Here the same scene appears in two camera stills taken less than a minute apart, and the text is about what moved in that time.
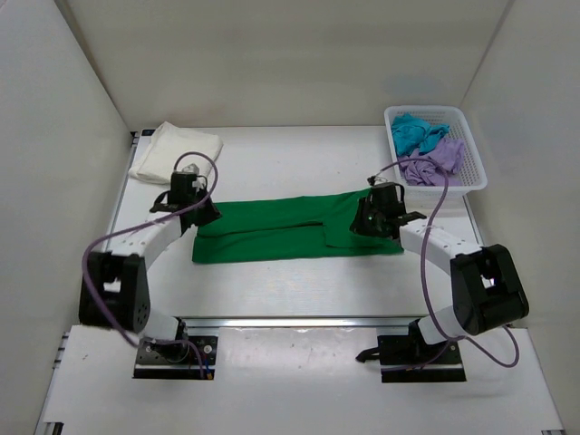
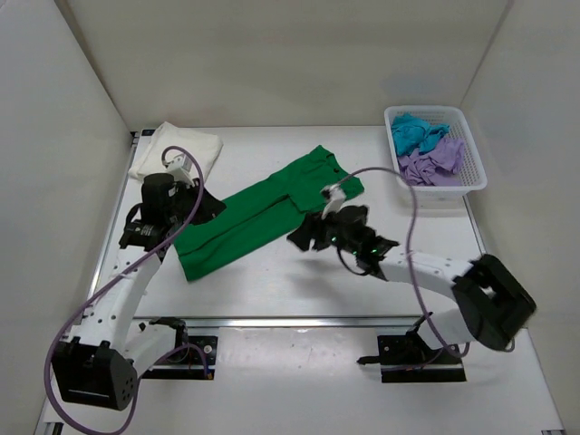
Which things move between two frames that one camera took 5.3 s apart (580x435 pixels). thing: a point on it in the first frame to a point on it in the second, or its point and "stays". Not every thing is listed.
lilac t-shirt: [448, 153] stays
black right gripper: [358, 227] to [311, 231]
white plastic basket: [433, 146] stays
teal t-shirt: [410, 134] stays
